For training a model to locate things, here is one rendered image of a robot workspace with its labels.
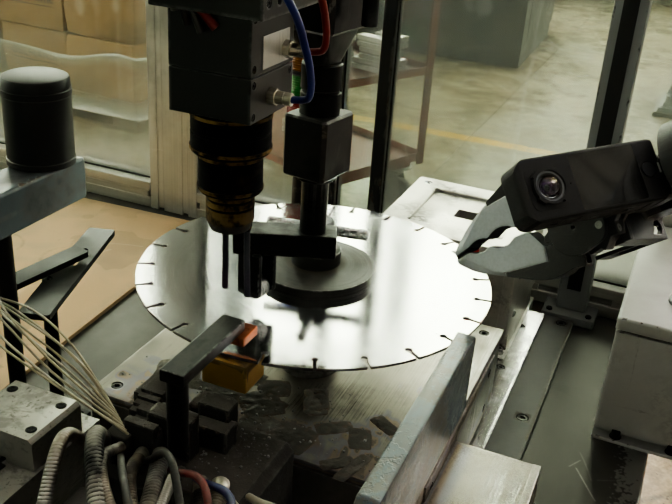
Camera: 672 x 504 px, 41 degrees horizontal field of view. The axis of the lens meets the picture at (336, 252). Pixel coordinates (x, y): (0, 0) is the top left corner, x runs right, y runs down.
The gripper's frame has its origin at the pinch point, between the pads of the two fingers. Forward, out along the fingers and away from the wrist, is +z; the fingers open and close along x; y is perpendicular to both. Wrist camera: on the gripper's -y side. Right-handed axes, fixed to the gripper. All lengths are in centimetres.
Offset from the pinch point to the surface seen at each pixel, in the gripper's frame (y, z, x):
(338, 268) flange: -1.9, 12.7, 2.8
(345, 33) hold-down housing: -12.7, -4.2, 16.0
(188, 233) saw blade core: -7.3, 26.7, 11.2
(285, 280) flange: -7.0, 14.6, 2.5
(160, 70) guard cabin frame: 17, 57, 48
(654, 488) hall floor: 136, 65, -38
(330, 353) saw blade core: -10.3, 7.7, -5.6
